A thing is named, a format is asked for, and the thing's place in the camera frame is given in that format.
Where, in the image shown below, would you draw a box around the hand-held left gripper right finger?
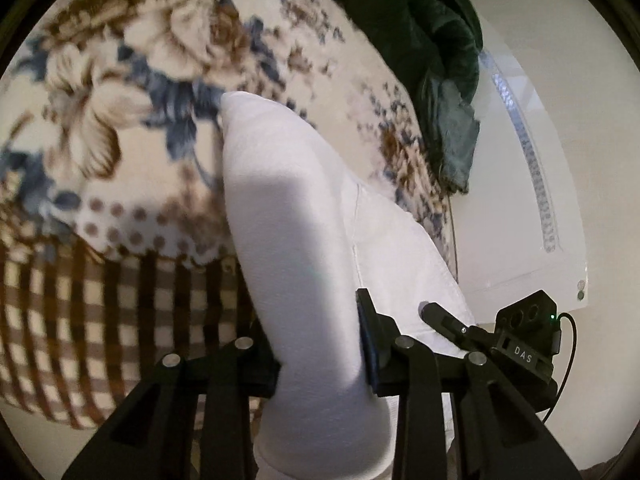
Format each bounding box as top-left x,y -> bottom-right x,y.
355,287 -> 583,480

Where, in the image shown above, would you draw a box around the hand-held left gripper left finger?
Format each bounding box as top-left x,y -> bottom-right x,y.
60,320 -> 281,480

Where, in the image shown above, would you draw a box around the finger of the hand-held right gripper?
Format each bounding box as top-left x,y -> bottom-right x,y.
420,302 -> 496,352

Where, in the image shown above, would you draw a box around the white pants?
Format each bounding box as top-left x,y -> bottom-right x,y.
220,91 -> 476,480

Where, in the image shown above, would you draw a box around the white headboard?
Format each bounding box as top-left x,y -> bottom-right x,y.
447,0 -> 591,306

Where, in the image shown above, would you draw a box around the folded blue jeans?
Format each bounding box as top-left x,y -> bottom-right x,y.
434,77 -> 482,196

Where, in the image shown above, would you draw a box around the dark green plush blanket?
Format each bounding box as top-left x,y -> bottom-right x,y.
257,0 -> 485,126

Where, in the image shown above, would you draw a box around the bed with floral sheet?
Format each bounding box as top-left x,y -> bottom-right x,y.
0,0 -> 458,431

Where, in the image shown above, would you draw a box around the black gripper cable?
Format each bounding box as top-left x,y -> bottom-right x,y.
542,312 -> 579,423

